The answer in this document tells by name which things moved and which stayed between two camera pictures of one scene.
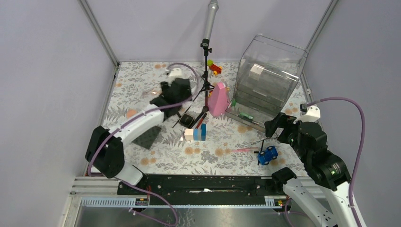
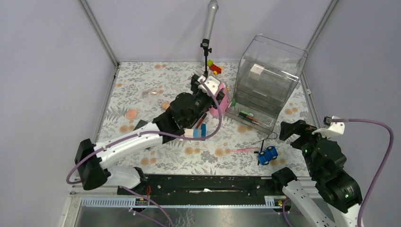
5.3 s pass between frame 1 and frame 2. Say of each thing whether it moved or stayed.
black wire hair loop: stayed
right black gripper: moved
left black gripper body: moved
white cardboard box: stayed
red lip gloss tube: stayed
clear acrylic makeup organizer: stayed
